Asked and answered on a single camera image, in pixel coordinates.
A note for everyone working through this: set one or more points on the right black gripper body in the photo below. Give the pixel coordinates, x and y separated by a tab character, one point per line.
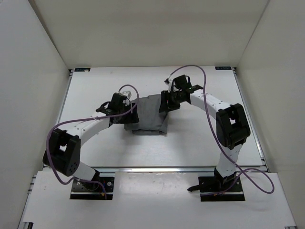
180	99

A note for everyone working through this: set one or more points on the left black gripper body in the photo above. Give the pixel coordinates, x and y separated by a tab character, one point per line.
125	109

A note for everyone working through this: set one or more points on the grey pleated skirt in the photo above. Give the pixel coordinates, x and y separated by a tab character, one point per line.
151	122

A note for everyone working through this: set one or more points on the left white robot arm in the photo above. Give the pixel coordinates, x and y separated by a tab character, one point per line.
65	145

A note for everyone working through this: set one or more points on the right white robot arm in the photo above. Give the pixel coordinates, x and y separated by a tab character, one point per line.
232	128

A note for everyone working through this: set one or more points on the right corner label sticker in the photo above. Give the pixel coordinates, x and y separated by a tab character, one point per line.
223	68

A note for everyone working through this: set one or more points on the corner label sticker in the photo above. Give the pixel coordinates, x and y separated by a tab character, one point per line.
82	69
223	68

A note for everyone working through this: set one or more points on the left corner label sticker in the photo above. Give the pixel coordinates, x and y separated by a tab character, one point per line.
82	69

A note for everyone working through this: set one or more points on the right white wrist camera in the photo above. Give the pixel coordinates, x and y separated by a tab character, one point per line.
169	82

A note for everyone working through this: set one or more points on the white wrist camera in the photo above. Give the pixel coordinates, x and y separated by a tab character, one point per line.
169	82
125	94

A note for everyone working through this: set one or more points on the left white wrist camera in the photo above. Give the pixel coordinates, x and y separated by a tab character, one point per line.
125	94

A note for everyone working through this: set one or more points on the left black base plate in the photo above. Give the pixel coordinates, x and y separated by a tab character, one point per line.
86	191

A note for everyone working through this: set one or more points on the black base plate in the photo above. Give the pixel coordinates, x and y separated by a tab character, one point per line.
215	189
86	191

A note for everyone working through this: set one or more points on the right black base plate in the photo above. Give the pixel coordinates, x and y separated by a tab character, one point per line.
215	189

